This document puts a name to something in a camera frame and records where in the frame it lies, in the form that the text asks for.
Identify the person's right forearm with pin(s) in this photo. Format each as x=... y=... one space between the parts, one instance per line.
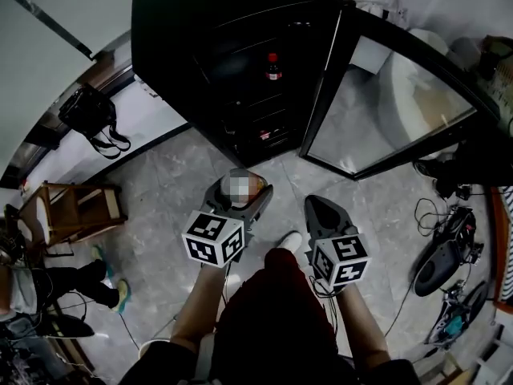
x=360 y=327

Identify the orange drink can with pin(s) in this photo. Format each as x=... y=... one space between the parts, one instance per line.
x=242 y=189

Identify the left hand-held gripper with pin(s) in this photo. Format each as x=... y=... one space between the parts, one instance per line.
x=212 y=241

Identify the striped black white cloth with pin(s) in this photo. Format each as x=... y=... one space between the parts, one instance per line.
x=508 y=239

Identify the orange sofa frame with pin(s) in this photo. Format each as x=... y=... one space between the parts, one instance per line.
x=497 y=255

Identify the pink reflective object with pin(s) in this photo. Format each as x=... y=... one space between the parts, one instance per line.
x=265 y=135

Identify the person's red shorts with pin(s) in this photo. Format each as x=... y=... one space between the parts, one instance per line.
x=276 y=295

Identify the white armchair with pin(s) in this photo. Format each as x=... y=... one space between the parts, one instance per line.
x=401 y=106

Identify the wooden shelf rack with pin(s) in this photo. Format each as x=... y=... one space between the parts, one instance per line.
x=92 y=211

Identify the black handbag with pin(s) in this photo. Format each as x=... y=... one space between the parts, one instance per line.
x=86 y=110

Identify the black glass-door fridge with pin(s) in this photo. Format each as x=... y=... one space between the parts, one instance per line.
x=180 y=34

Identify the white crumpled cloth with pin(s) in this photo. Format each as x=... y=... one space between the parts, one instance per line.
x=374 y=0

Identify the black pointed device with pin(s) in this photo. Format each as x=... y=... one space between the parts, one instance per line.
x=70 y=327

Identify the white box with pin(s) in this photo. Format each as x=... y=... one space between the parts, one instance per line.
x=497 y=359

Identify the black oval device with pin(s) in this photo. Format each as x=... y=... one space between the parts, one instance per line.
x=437 y=259

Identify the person's left forearm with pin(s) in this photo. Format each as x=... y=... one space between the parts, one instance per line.
x=200 y=311

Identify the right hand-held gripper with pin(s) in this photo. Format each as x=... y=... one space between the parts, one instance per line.
x=340 y=261

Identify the person's white shoe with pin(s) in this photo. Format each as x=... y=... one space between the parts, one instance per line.
x=289 y=241

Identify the black device with teal part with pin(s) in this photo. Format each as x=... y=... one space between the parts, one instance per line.
x=453 y=319

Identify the grey mesh basket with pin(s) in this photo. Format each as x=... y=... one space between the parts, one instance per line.
x=501 y=74

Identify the white oval pad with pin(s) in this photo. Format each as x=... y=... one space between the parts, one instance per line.
x=42 y=219

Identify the person's black shirt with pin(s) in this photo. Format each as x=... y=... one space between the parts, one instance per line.
x=280 y=371

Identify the dark bottle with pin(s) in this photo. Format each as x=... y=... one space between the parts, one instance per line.
x=273 y=68

